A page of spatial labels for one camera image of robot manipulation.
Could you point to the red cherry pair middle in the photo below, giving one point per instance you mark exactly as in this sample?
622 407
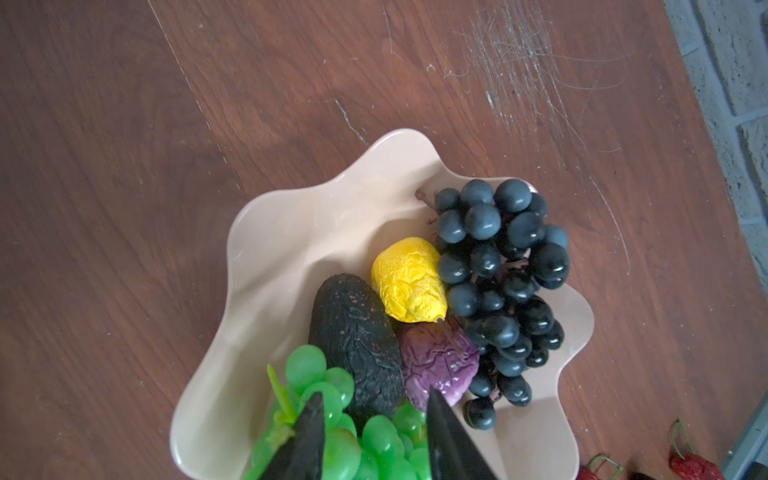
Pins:
600 467

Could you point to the red cherry pair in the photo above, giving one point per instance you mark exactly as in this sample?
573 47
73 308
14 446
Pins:
600 467
684 462

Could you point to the purple plum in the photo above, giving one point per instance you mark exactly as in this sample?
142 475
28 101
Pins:
438 355

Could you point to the yellow lemon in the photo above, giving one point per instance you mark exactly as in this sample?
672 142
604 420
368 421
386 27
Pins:
406 279

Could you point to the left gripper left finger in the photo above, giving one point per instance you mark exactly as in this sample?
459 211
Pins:
301 456

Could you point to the green grape bunch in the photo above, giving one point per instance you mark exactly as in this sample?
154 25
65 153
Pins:
382 447

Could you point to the aluminium mounting rail frame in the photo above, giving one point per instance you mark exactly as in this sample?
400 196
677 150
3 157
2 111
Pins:
748 459

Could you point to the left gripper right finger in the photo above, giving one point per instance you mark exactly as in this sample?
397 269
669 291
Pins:
452 453

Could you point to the dark blue grape bunch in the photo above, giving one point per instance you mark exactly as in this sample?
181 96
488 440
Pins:
497 252

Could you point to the pink wavy fruit bowl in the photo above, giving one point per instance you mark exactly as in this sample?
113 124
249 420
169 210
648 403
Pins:
280 249

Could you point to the black avocado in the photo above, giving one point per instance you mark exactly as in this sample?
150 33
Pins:
350 325

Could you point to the red cherry pair right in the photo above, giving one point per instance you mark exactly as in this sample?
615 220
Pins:
684 462

